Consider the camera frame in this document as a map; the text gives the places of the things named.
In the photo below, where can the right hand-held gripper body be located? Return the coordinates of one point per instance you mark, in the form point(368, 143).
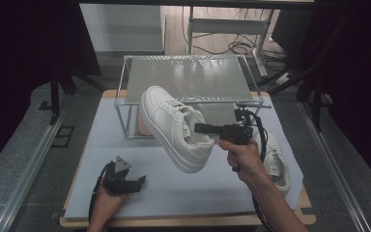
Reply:
point(238, 133)

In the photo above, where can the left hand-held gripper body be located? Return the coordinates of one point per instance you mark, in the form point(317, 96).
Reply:
point(117, 180)

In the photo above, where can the white sneaker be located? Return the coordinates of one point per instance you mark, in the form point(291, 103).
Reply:
point(277, 161)
point(170, 125)

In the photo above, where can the pink slipper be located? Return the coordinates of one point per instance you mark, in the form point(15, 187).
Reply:
point(142, 124)

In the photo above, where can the person's right hand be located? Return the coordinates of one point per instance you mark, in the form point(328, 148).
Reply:
point(244, 159)

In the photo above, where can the person's left hand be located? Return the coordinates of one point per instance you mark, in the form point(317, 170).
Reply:
point(106, 206)

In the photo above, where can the pale blue table mat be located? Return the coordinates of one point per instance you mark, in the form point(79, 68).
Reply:
point(174, 193)

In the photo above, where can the black tripod stand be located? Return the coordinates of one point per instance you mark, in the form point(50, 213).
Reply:
point(54, 96)
point(317, 96)

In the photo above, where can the white panel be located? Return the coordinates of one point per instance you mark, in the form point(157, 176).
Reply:
point(122, 29)

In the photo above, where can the dark curtain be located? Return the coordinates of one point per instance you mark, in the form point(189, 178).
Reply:
point(364, 80)
point(13, 64)

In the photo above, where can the aluminium frame rail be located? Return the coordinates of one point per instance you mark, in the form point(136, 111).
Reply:
point(335, 167)
point(29, 174)

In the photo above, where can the white desk frame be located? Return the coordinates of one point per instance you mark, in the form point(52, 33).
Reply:
point(225, 25)

